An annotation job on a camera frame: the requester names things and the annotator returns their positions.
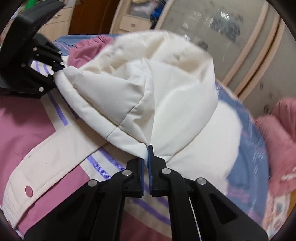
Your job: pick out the translucent storage box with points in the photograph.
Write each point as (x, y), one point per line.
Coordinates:
(142, 10)

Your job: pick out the blue striped blanket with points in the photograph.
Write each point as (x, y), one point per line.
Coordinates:
(247, 183)

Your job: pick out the floral pink bed sheet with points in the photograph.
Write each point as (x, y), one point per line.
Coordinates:
(276, 213)

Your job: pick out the frosted sliding wardrobe door right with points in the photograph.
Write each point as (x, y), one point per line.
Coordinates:
(271, 76)

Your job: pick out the blue clothing on shelf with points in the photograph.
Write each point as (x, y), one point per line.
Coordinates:
(157, 12)

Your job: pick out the pink rolled quilt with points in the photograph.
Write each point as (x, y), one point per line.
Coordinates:
(278, 131)

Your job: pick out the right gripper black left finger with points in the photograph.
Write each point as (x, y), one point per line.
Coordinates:
(95, 210)

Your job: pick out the beige open wardrobe shelf unit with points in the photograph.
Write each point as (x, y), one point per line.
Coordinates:
(125, 23)

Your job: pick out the pink and white hooded jacket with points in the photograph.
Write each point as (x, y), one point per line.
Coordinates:
(150, 88)

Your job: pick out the frosted sliding wardrobe door left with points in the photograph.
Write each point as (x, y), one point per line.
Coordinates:
(227, 30)

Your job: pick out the beige side cabinet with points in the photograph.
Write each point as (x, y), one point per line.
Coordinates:
(59, 25)

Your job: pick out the frosted sliding wardrobe door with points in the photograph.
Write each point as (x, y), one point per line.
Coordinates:
(227, 30)
(271, 76)

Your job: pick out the dark brown wooden door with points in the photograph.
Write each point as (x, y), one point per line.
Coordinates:
(92, 17)

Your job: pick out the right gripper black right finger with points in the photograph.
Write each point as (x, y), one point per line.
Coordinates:
(198, 210)

